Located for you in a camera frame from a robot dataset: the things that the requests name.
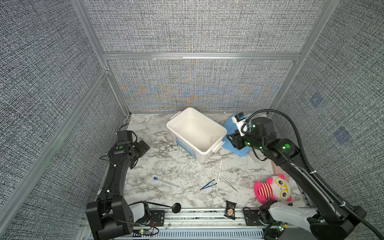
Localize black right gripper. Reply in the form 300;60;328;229
226;127;267;153

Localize white plastic storage bin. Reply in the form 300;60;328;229
166;108;227;163

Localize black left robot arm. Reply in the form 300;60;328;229
86;130;150;240

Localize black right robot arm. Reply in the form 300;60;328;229
227;111;384;240

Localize blue plastic bin lid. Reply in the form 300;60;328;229
223;114;251;157

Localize white glass stirring rod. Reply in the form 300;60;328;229
215;160;223;192

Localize silver metal tweezers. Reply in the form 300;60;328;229
220;177;237;192

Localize blue plastic tweezers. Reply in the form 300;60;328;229
200;180;217;190

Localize pink white plush toy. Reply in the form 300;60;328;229
254;175;293;204

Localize black snack packet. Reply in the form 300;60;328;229
224;201;237;220

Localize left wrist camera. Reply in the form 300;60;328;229
117;130;134;143

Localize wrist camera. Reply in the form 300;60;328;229
233;112;248;136
117;130;134;143

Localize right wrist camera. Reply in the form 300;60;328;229
233;112;248;136

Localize black long handled spoon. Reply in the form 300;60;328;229
147;202;182;214

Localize aluminium front rail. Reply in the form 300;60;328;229
121;208;268;240

